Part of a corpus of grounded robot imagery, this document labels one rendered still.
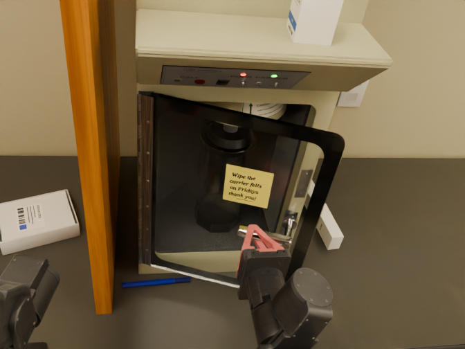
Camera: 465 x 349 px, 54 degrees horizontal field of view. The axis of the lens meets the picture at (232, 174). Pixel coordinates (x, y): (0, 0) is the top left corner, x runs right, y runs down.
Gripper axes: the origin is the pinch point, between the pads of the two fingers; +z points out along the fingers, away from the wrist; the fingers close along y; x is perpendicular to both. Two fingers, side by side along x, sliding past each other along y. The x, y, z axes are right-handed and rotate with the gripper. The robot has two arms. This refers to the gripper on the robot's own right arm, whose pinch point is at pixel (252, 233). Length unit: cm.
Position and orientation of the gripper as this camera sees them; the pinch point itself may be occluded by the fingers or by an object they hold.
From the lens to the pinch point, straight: 74.7
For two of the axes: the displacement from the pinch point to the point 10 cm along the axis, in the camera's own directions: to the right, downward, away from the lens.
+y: 1.3, -7.5, -6.4
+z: -1.5, -6.6, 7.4
